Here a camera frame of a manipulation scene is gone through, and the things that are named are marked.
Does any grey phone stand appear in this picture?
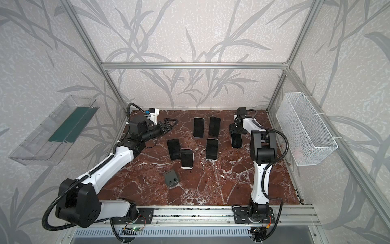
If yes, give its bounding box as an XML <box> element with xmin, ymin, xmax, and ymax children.
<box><xmin>164</xmin><ymin>169</ymin><xmax>180</xmax><ymax>188</ymax></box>

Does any large black phone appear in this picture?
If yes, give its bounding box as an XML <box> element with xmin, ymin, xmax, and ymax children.
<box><xmin>231</xmin><ymin>133</ymin><xmax>243</xmax><ymax>148</ymax></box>

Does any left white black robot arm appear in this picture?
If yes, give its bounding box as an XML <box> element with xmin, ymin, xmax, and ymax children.
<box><xmin>42</xmin><ymin>118</ymin><xmax>178</xmax><ymax>231</ymax></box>

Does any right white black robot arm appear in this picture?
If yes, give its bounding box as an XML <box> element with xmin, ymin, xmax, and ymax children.
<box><xmin>230</xmin><ymin>107</ymin><xmax>277</xmax><ymax>219</ymax></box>

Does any black phone white case centre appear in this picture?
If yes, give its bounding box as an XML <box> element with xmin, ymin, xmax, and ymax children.
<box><xmin>180</xmin><ymin>148</ymin><xmax>194</xmax><ymax>170</ymax></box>

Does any green circuit board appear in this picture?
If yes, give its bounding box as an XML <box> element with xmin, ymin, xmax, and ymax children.
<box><xmin>122</xmin><ymin>226</ymin><xmax>144</xmax><ymax>236</ymax></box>

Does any right black corrugated cable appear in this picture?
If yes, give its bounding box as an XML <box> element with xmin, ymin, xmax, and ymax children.
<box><xmin>246</xmin><ymin>109</ymin><xmax>289</xmax><ymax>202</ymax></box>

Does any black corrugated cable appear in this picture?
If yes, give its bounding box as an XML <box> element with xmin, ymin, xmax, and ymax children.
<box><xmin>246</xmin><ymin>109</ymin><xmax>289</xmax><ymax>202</ymax></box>
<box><xmin>42</xmin><ymin>103</ymin><xmax>145</xmax><ymax>231</ymax></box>

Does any aluminium frame horizontal bar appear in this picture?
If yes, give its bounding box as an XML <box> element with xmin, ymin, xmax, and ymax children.
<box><xmin>102</xmin><ymin>62</ymin><xmax>287</xmax><ymax>70</ymax></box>

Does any white wire mesh basket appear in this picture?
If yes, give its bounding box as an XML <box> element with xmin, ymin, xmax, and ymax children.
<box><xmin>276</xmin><ymin>92</ymin><xmax>338</xmax><ymax>166</ymax></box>

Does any left black corrugated cable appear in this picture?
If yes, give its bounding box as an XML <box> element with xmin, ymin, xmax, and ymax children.
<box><xmin>42</xmin><ymin>103</ymin><xmax>145</xmax><ymax>231</ymax></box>

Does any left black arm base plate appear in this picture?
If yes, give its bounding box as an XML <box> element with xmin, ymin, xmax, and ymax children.
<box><xmin>112</xmin><ymin>207</ymin><xmax>154</xmax><ymax>225</ymax></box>

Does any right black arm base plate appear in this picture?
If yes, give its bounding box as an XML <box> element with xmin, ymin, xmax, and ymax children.
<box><xmin>232</xmin><ymin>205</ymin><xmax>276</xmax><ymax>225</ymax></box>

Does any clear plastic wall bin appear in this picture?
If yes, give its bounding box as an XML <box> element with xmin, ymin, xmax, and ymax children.
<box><xmin>9</xmin><ymin>95</ymin><xmax>99</xmax><ymax>166</ymax></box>

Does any aluminium front rail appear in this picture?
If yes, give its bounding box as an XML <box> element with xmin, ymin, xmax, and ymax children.
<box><xmin>63</xmin><ymin>205</ymin><xmax>319</xmax><ymax>228</ymax></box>

